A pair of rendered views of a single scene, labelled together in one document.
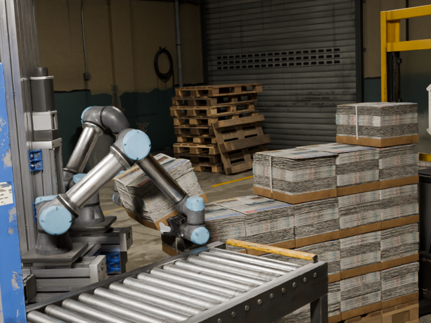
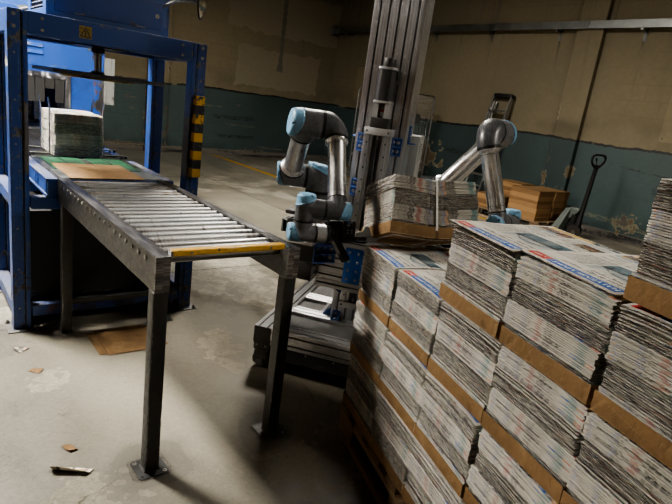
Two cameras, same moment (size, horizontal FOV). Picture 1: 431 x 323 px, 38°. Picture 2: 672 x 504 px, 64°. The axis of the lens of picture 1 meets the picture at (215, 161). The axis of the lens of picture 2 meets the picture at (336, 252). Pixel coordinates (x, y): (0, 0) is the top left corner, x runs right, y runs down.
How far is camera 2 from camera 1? 358 cm
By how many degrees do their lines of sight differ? 95
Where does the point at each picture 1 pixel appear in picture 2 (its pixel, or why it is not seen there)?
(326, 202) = (479, 336)
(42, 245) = not seen: hidden behind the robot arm
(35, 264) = not seen: hidden behind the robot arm
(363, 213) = (534, 423)
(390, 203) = (606, 473)
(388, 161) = (631, 351)
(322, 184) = (481, 295)
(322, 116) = not seen: outside the picture
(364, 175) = (557, 339)
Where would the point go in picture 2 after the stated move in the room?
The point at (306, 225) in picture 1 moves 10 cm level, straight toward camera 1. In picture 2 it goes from (445, 348) to (411, 340)
